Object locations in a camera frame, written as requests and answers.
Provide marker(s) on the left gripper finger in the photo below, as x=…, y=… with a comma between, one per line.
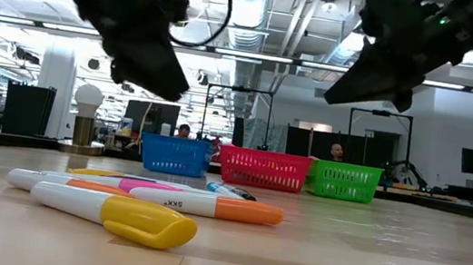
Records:
x=135, y=64
x=170, y=78

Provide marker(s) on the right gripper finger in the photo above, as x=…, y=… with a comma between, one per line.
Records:
x=394, y=82
x=353, y=79

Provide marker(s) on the purple cap white marker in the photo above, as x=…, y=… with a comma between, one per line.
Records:
x=138, y=179

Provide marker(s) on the pink cap white marker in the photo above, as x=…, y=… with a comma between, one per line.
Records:
x=147, y=187

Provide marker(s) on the yellow cap white marker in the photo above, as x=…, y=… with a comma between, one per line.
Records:
x=142, y=221
x=94, y=172

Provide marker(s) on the blue cap white marker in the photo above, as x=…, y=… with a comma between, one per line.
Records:
x=217, y=188

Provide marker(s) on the orange cap white marker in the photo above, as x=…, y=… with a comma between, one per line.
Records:
x=249, y=212
x=96, y=186

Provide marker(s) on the black cap white marker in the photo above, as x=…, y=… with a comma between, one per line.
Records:
x=247, y=193

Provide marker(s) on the black background robot arm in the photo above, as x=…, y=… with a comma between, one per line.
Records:
x=406, y=166

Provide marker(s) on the dark computer monitor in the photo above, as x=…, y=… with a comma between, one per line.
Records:
x=165, y=116

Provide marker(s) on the person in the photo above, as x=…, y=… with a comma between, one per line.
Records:
x=183, y=131
x=337, y=151

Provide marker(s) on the white bulb brass base lamp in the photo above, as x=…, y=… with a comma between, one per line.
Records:
x=87, y=99

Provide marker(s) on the black partition panel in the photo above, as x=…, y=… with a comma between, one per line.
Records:
x=29, y=110
x=322, y=144

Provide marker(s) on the blue plastic basket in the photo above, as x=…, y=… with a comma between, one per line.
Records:
x=174, y=156

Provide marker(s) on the white pillar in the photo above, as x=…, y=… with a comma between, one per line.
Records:
x=57, y=81

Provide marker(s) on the long ceiling light strip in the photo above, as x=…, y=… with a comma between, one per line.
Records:
x=251, y=55

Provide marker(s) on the green plastic basket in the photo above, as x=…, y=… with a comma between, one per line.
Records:
x=342, y=180

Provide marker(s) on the red plastic basket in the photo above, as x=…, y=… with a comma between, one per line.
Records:
x=264, y=168

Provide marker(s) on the silver ventilation duct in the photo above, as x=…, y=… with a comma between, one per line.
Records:
x=343, y=50
x=247, y=15

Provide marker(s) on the black rig frame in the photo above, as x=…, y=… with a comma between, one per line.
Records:
x=381, y=112

